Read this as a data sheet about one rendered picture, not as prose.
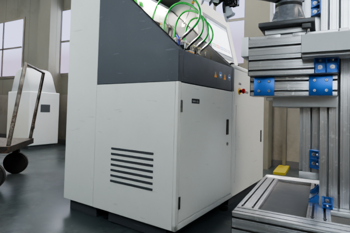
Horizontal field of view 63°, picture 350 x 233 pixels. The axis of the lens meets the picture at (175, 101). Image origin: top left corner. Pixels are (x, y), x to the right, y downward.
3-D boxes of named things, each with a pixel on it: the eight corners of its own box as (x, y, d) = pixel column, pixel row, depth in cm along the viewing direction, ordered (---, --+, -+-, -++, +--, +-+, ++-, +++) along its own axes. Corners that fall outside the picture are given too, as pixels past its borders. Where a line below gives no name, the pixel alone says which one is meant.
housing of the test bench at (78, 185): (91, 219, 166) (100, -33, 171) (62, 208, 182) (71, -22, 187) (204, 176, 282) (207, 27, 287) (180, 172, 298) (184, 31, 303)
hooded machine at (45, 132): (59, 146, 479) (62, 70, 483) (28, 150, 429) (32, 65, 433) (34, 143, 507) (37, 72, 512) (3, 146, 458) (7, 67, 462)
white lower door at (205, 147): (178, 223, 136) (182, 82, 138) (174, 222, 137) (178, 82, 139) (231, 193, 190) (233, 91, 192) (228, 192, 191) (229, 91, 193)
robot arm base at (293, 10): (307, 29, 132) (307, 8, 132) (305, 20, 118) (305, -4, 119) (273, 33, 139) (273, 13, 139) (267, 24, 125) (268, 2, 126)
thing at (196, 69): (183, 81, 140) (183, 49, 140) (175, 81, 142) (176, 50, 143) (232, 91, 191) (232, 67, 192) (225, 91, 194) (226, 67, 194)
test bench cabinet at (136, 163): (174, 247, 134) (178, 80, 136) (91, 219, 166) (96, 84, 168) (232, 207, 192) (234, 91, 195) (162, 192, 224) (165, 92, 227)
